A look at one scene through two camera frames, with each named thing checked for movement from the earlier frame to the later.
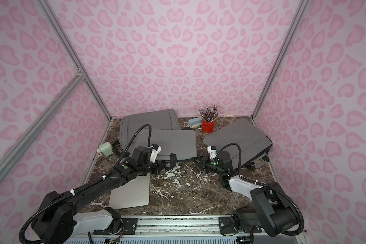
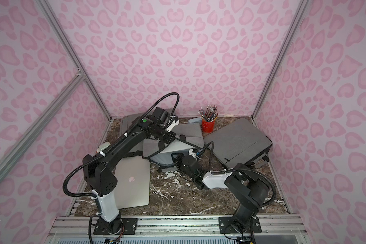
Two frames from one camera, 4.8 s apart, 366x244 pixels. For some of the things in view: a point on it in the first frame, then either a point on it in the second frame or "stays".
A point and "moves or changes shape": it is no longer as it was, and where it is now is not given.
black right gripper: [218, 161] to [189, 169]
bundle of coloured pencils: [211, 114] stays
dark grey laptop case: [251, 140] stays
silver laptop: [133, 193] stays
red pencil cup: [207, 127] stays
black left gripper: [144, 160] to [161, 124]
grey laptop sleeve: [183, 143] moves or changes shape
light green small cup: [105, 148] stays
